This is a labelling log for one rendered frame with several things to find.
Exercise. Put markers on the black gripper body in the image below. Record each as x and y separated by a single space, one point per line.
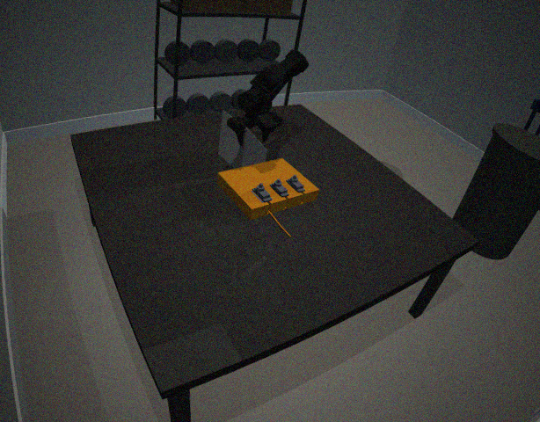
238 124

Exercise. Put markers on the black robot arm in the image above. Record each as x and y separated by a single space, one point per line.
271 80

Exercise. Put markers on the orange flat deck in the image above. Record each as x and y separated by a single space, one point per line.
286 185

